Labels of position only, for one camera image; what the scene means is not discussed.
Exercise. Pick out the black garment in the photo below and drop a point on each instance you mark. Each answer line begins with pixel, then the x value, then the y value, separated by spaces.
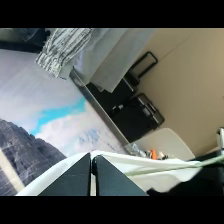
pixel 25 38

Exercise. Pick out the black wheeled case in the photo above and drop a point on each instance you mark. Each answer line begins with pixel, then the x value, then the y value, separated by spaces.
pixel 133 106

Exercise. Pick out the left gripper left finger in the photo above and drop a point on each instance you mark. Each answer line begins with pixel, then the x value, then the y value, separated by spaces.
pixel 75 180

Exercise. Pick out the pale grey garment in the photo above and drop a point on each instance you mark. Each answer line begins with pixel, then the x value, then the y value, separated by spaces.
pixel 106 55

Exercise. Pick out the white garment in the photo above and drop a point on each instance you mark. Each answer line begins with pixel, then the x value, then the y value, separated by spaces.
pixel 156 171

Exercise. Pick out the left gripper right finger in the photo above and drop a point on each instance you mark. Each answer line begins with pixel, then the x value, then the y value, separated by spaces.
pixel 110 181

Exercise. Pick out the grey patterned garment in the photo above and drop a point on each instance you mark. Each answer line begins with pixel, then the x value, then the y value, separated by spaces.
pixel 61 48

